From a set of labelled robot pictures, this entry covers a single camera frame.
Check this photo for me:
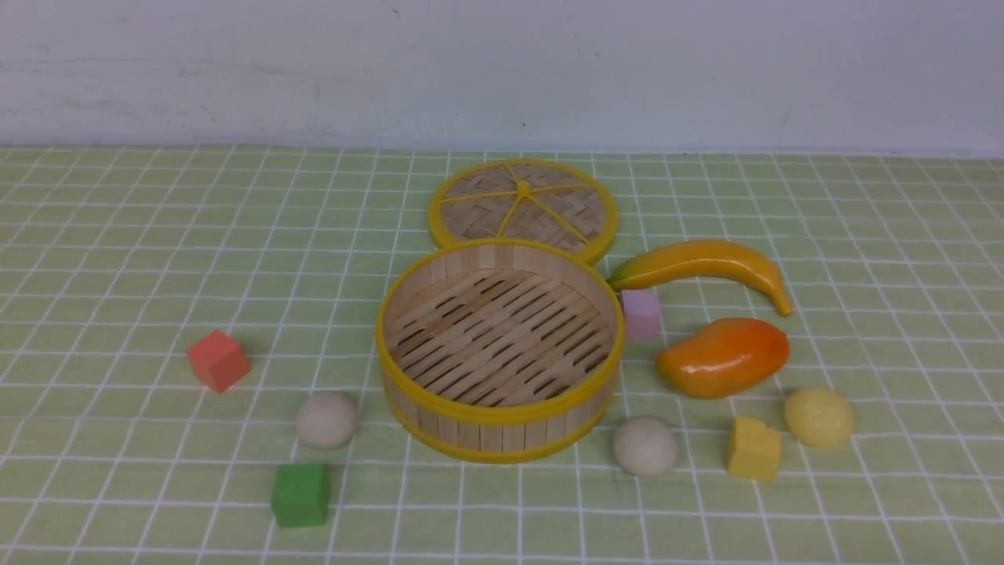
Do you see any green foam cube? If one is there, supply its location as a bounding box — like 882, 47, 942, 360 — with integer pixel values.
270, 464, 330, 528

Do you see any yellow foam cube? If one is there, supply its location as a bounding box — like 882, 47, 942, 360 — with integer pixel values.
726, 416, 782, 482

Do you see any red foam cube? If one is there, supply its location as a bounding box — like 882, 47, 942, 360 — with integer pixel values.
186, 329, 251, 394

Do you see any orange toy mango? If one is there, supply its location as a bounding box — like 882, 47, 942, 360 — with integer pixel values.
655, 318, 791, 399

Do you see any pink foam cube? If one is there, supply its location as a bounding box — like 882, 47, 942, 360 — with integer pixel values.
620, 289, 662, 341

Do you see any yellow round bun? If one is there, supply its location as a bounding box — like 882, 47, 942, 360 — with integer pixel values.
783, 388, 856, 447

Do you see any bamboo steamer tray yellow rim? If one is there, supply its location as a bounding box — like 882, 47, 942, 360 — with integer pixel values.
374, 239, 625, 464

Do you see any bamboo steamer lid yellow rim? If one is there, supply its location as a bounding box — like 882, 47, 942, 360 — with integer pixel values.
427, 158, 618, 264

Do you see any yellow toy banana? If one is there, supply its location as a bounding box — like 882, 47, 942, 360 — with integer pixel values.
607, 239, 794, 317

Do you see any white bun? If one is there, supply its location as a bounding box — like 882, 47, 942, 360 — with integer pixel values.
613, 416, 680, 478
295, 391, 359, 450

